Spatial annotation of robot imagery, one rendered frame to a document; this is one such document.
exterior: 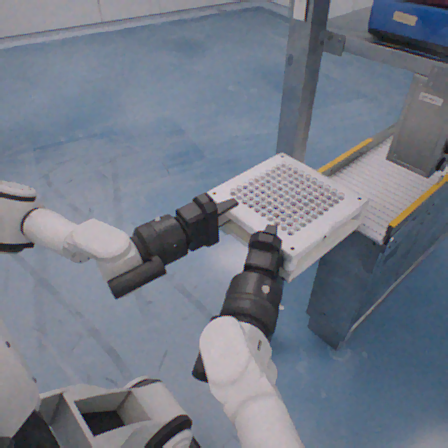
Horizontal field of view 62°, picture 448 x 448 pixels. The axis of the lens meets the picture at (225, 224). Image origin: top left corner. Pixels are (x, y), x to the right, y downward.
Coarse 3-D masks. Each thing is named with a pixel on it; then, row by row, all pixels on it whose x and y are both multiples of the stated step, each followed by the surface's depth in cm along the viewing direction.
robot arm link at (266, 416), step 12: (252, 408) 43; (264, 408) 42; (276, 408) 43; (240, 420) 43; (252, 420) 42; (264, 420) 41; (276, 420) 41; (288, 420) 42; (240, 432) 42; (252, 432) 41; (264, 432) 40; (276, 432) 40; (288, 432) 40; (252, 444) 40; (264, 444) 39; (276, 444) 38; (288, 444) 38; (300, 444) 39
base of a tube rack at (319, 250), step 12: (228, 228) 78; (240, 228) 78; (348, 228) 78; (240, 240) 76; (324, 240) 75; (336, 240) 76; (312, 252) 73; (324, 252) 75; (300, 264) 70; (288, 276) 69
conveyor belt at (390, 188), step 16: (384, 144) 132; (368, 160) 124; (384, 160) 124; (336, 176) 118; (352, 176) 118; (368, 176) 118; (384, 176) 118; (400, 176) 118; (416, 176) 118; (432, 176) 118; (368, 192) 112; (384, 192) 112; (400, 192) 112; (416, 192) 112; (368, 208) 106; (384, 208) 106; (400, 208) 106; (368, 224) 102; (384, 224) 101
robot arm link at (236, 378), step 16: (224, 320) 52; (208, 336) 51; (224, 336) 50; (240, 336) 49; (208, 352) 49; (224, 352) 48; (240, 352) 46; (208, 368) 47; (224, 368) 46; (240, 368) 45; (256, 368) 45; (224, 384) 45; (240, 384) 44; (256, 384) 44; (272, 384) 46; (224, 400) 45; (240, 400) 44; (256, 400) 43
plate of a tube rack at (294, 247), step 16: (272, 160) 88; (288, 160) 88; (240, 176) 83; (320, 176) 83; (208, 192) 79; (224, 192) 79; (352, 192) 79; (240, 208) 75; (304, 208) 75; (336, 208) 75; (352, 208) 75; (240, 224) 73; (256, 224) 72; (272, 224) 72; (320, 224) 72; (336, 224) 72; (288, 240) 69; (304, 240) 69; (320, 240) 70; (288, 256) 66
